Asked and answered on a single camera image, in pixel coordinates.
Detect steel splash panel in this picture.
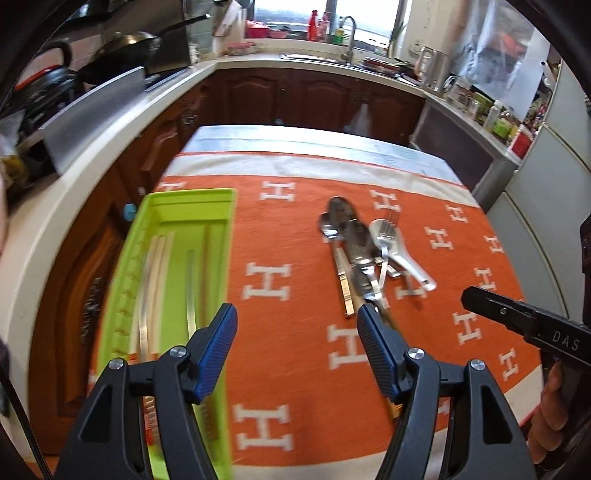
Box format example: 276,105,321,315
39,67,146,174

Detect grey refrigerator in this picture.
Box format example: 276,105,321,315
480,60,591,333

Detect kitchen window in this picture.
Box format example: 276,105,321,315
254,0,411,44

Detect hanging clear plastic bags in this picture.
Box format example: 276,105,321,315
455,0,550,116

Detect white kitchen countertop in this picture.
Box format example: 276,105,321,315
0,53,522,370

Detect white ceramic spoon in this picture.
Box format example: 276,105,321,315
368,218,438,292

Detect pale cutting board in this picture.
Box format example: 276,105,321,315
212,0,245,38

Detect clear plastic bag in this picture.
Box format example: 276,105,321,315
344,104,375,134

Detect black gas stove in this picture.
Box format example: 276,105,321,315
143,67,192,90

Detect pale blue table cover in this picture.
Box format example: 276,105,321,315
182,124,462,183

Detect dark wok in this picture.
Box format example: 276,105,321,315
81,14,208,84

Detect chopsticks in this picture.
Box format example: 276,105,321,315
139,233,176,365

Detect yellow food bag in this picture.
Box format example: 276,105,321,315
0,152,33,185

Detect slim long-handled metal spoon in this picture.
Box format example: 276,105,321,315
318,212,354,318

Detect steel kitchen faucet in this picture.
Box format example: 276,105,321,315
339,16,358,63

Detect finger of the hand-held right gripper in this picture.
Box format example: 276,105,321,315
463,286,539,337

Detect black cable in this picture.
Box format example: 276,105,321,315
0,369,51,480

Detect green plastic utensil tray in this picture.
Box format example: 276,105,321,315
95,187,238,480

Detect stacked plates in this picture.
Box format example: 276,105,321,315
362,58,407,75

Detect steel kitchen sink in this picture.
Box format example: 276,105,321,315
279,52,365,65

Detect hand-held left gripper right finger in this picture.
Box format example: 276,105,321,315
358,303,536,480

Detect black pressure cooker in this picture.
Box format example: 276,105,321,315
14,41,81,134

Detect orange patterned blanket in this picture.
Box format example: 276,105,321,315
88,152,543,480

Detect brown wooden kitchen cabinets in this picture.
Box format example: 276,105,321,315
28,69,426,457

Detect person's right hand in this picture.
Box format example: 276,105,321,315
531,362,571,467

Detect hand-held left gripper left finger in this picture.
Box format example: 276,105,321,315
55,303,238,480

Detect steel electric kettle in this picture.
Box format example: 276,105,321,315
413,46,451,93

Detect metal chopstick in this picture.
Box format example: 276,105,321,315
185,249,199,340

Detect red box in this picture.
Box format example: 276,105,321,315
510,124,532,160

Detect stainless steel cabinet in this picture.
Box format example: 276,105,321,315
409,99,522,213

